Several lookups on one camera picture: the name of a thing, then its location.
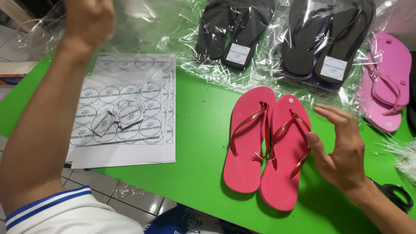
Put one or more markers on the large black flip-flop with label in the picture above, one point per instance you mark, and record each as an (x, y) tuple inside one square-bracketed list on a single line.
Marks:
[(349, 35)]

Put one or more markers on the empty clear plastic bag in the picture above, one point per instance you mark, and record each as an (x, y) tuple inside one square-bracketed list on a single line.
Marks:
[(143, 26)]

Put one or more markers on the clear plastic scrap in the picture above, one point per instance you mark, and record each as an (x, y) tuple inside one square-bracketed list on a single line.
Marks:
[(130, 191)]

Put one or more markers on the blue printed cloth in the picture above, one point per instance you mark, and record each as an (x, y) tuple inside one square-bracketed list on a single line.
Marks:
[(195, 222)]

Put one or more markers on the pile of cut paper labels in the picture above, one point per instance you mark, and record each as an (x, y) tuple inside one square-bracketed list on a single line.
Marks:
[(128, 113)]

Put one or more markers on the person's left hand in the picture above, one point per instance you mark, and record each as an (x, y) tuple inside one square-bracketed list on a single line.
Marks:
[(87, 22)]

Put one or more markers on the black scissors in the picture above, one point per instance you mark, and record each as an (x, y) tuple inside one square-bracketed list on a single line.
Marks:
[(395, 193)]

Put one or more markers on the white square label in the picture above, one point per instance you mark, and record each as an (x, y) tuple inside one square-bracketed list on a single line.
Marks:
[(333, 68), (238, 54)]

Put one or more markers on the red flip-flop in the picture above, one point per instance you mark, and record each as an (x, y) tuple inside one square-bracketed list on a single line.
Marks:
[(247, 162), (286, 182)]

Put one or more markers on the stack of printed label sheets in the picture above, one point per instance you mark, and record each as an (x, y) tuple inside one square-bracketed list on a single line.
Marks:
[(130, 152)]

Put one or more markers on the pink flip-flop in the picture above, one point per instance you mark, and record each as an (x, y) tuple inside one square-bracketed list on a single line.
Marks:
[(391, 65), (373, 110)]

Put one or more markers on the dark flip-flop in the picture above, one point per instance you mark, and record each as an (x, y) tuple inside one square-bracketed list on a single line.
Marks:
[(412, 94)]

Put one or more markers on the cardboard box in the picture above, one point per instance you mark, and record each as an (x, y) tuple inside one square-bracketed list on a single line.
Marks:
[(14, 73)]

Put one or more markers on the heap of white plastic tag pins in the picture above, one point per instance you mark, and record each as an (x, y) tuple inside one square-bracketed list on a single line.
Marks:
[(404, 159)]

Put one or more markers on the person's right hand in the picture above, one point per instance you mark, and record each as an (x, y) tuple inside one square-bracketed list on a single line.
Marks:
[(346, 156)]

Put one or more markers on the white shirt with blue stripes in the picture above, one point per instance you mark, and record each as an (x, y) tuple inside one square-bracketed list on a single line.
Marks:
[(71, 214)]

